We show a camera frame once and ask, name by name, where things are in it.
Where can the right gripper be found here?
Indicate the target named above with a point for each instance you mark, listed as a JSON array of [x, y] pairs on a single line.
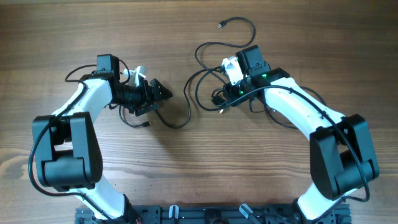
[[229, 89]]

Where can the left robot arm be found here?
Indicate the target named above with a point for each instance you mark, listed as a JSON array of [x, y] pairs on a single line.
[[65, 159]]

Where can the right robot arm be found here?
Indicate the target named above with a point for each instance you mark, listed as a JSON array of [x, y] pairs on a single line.
[[342, 155]]

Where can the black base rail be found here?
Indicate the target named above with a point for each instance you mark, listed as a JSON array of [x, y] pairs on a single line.
[[271, 213]]

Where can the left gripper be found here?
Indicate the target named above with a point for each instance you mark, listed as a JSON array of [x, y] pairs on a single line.
[[147, 99]]

